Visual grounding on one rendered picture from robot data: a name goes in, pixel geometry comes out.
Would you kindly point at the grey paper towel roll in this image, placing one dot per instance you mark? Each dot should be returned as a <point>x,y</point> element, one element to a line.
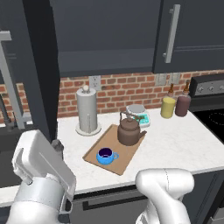
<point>87,110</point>

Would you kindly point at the white wall outlet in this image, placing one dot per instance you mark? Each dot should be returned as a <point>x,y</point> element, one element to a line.
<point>94,82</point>
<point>175,78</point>
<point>161,79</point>

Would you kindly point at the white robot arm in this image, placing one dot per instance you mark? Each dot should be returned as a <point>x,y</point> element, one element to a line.
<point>163,186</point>

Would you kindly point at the brown wooden tray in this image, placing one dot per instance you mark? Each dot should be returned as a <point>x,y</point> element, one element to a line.
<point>128,157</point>

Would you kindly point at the yellow sauce bottle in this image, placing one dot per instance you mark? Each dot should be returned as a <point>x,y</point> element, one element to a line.
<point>168,108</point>

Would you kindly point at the blue mug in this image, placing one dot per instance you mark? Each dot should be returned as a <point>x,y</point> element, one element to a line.
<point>105,157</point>

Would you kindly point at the brown kettle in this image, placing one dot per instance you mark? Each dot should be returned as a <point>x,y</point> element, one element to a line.
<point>128,132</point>

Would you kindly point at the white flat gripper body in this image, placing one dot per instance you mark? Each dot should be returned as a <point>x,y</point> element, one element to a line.
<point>43,157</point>

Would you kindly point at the dark wall cabinet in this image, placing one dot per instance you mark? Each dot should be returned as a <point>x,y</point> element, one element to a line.
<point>105,32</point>

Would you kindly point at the dark cabinet door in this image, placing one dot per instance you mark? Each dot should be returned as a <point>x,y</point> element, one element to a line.
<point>198,32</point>
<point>40,73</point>

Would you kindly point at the white kitchen scale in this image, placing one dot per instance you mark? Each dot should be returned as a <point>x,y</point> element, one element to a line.
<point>141,112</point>

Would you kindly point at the dark drawer front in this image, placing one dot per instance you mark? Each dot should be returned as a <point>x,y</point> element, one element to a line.
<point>110,214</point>

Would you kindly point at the black stove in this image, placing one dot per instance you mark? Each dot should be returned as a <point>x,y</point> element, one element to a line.
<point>208,96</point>

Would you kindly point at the dark red sauce bottle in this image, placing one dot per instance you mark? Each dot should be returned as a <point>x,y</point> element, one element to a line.
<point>183,106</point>

